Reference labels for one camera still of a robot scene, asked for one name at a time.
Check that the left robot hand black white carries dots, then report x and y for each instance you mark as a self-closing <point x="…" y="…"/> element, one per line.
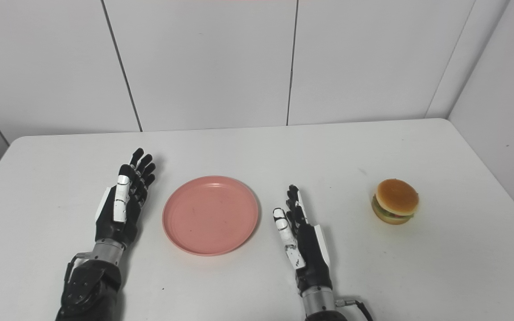
<point x="123" y="205"/>

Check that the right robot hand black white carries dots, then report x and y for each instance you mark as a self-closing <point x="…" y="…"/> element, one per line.
<point x="304" y="245"/>

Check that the pink round plate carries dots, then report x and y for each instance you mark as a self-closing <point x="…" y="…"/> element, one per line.
<point x="210" y="215"/>

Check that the toy hamburger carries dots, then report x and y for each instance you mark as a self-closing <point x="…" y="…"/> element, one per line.
<point x="395" y="201"/>

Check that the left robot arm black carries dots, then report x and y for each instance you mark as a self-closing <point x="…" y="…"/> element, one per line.
<point x="92" y="283"/>

